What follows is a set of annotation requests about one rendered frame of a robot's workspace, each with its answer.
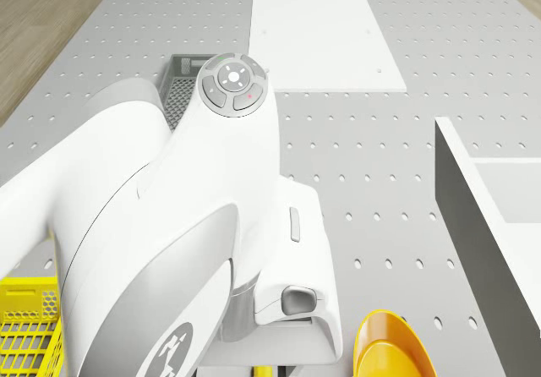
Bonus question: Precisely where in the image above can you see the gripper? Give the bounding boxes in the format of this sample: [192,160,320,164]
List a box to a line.
[197,315,342,377]

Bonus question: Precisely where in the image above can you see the yellow bowl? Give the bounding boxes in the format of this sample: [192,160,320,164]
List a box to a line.
[352,309,438,377]

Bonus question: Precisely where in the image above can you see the yellow basket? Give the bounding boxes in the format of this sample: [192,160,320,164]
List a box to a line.
[0,276,65,377]

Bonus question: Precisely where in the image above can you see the dark grey basket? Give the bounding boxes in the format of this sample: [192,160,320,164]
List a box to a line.
[157,53,221,132]

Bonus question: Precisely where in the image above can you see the white cabinet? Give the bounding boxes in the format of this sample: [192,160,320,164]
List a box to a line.
[434,116,541,341]

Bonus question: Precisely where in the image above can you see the white board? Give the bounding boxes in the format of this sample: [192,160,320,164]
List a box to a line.
[248,0,408,93]

